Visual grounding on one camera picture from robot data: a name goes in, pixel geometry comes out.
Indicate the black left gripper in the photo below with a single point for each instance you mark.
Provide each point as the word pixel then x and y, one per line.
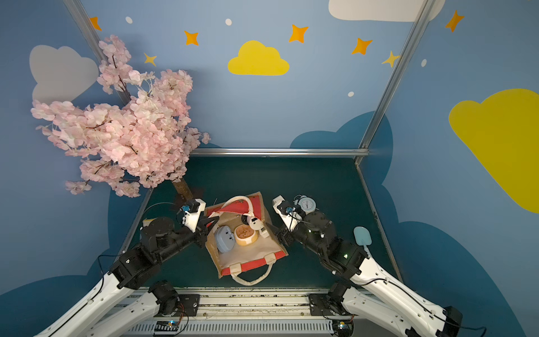
pixel 201 232

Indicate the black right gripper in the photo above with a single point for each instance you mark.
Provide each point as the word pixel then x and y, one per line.
pixel 284 233

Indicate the white round alarm clock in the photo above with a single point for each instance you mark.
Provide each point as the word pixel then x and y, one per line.
pixel 306 203

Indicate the beige red canvas tote bag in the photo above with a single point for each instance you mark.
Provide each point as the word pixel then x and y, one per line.
pixel 251 264

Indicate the light blue square alarm clock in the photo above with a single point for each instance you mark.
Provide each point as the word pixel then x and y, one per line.
pixel 225 239

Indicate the white rectangular digital clock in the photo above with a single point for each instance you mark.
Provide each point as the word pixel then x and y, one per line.
pixel 255 224

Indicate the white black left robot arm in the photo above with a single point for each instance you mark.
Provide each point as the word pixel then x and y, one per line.
pixel 159 242

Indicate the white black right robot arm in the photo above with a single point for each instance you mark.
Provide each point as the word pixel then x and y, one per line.
pixel 366 289

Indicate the blue white work glove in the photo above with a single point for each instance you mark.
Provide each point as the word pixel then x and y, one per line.
pixel 147 222

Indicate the light blue brush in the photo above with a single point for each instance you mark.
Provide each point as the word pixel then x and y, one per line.
pixel 363 238

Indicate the pink cherry blossom tree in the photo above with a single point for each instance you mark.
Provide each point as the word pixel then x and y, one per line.
pixel 144 143

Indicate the right small circuit board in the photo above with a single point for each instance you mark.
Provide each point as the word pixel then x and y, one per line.
pixel 342 328

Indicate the small circuit board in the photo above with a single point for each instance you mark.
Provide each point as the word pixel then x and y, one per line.
pixel 166 328
pixel 342 328

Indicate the left small circuit board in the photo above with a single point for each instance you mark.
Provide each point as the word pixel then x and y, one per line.
pixel 166 328

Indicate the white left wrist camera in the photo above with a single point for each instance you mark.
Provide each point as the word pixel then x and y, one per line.
pixel 191 212

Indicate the aluminium left floor rail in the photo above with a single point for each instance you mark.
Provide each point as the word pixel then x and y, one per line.
pixel 134 225

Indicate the aluminium floor rail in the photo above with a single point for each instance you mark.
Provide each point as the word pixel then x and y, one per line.
pixel 379 224
pixel 134 225

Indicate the metal base rail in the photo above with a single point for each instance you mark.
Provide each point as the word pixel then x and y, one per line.
pixel 245 312

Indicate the aluminium back frame rail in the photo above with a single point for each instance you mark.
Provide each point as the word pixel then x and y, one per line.
pixel 276 152

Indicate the aluminium right floor rail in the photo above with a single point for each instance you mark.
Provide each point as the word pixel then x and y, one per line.
pixel 379 224

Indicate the aluminium left corner post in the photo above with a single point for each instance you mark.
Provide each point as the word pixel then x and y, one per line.
pixel 85 25

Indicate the aluminium corner post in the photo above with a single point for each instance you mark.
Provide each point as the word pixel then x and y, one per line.
pixel 412 41
pixel 85 25

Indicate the aluminium right corner post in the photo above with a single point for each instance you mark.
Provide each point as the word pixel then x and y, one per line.
pixel 412 41

